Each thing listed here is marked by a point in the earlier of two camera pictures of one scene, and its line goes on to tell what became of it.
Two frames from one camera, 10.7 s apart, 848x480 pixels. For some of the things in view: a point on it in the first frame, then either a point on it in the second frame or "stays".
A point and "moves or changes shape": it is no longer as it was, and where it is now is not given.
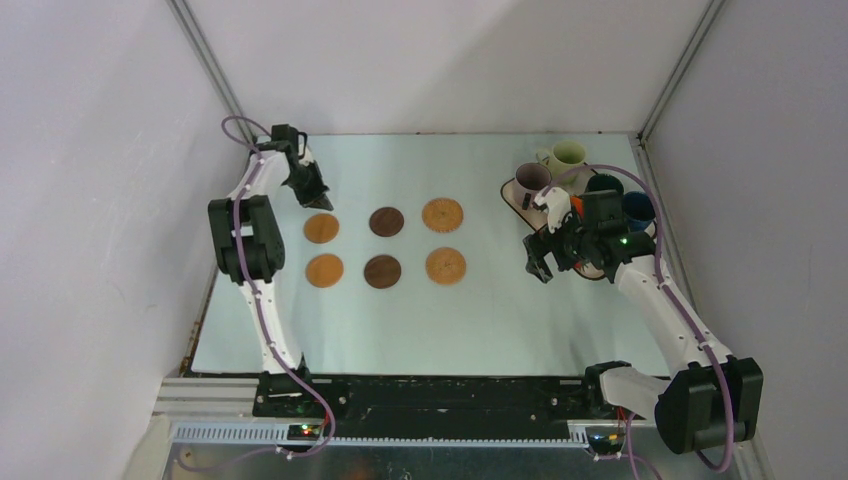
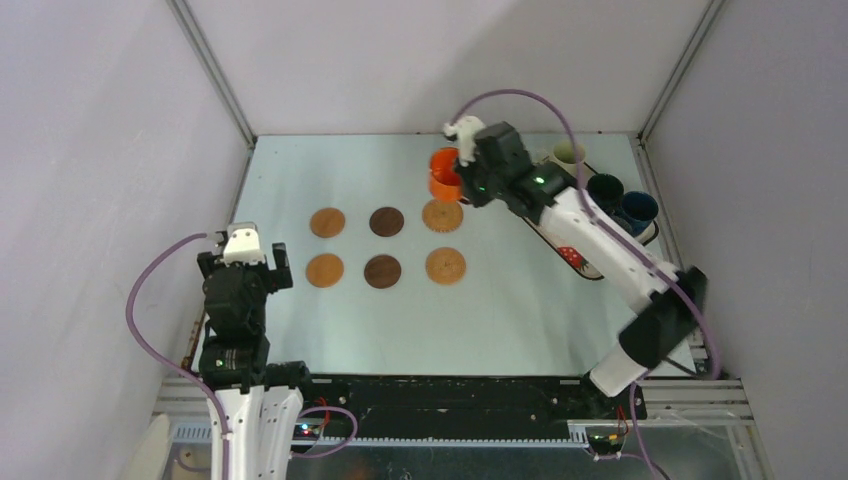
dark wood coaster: [386, 221] stays
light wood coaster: [324, 270] stays
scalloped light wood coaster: [442, 215] stays
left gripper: [318, 187] -> [275, 278]
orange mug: [578, 202] moves or changes shape
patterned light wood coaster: [446, 266] stays
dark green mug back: [604, 181] stays
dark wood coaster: [382, 271] stays
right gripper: [549, 246] -> [473, 188]
